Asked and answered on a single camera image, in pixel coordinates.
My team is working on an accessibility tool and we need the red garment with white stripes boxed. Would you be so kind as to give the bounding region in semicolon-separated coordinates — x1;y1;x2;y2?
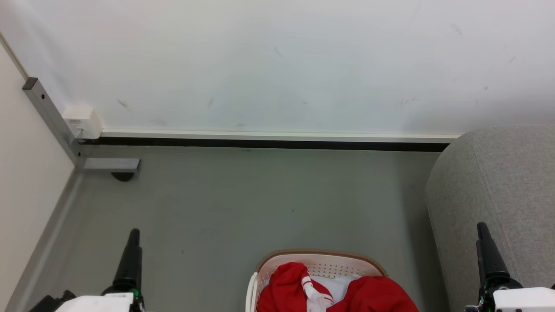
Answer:
257;262;419;312

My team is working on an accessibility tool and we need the grey fabric sofa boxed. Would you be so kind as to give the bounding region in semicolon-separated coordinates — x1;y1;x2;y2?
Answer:
425;125;555;312

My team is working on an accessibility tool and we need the grey metal frame post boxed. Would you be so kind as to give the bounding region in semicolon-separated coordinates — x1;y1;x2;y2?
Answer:
22;78;86;169

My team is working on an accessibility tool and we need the grey metal foot bracket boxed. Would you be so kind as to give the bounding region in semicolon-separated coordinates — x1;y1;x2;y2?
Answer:
82;158;141;174

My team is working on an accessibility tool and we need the white plastic junction box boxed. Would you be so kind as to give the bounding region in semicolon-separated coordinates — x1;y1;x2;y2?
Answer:
62;106;104;140

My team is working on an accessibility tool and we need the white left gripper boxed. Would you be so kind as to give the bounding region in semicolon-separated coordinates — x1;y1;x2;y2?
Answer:
54;229;146;312

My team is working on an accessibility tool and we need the white plastic laundry basket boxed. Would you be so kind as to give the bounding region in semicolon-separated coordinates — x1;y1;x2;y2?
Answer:
245;249;389;312

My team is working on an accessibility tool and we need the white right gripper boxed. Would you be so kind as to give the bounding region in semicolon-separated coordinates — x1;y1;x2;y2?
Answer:
476;222;555;312

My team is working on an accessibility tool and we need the white and black wall baseboard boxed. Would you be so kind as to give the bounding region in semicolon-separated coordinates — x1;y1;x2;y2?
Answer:
78;128;461;152

